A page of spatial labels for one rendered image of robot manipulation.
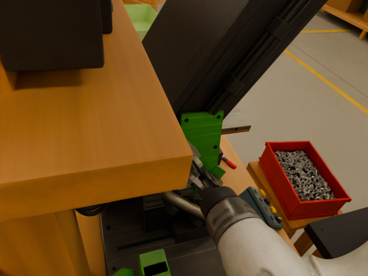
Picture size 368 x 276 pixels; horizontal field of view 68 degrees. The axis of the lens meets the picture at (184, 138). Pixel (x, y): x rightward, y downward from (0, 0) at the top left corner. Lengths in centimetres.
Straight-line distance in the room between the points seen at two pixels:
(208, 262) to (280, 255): 47
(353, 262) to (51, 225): 47
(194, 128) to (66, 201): 52
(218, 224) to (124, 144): 31
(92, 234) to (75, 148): 73
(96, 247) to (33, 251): 46
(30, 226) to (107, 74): 22
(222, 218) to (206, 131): 30
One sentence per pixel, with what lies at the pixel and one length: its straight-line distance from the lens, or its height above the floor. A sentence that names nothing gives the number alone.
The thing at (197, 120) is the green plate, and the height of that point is 126.
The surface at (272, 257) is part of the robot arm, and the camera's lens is 41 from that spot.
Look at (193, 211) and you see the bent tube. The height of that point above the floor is 101.
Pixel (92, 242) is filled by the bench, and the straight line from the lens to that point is 90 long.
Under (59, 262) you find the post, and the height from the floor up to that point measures 124.
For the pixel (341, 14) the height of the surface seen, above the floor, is 24.
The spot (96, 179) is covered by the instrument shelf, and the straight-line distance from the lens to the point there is 19.
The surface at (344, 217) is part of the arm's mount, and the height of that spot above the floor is 89.
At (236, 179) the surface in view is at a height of 90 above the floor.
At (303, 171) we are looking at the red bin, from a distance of 123.
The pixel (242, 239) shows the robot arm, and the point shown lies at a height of 131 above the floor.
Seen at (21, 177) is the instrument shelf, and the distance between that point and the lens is 19.
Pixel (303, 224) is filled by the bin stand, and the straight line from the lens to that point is 117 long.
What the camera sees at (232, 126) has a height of 113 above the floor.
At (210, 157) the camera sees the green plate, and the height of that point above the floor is 114.
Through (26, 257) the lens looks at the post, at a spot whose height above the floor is 128.
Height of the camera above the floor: 167
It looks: 42 degrees down
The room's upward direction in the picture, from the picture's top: 10 degrees clockwise
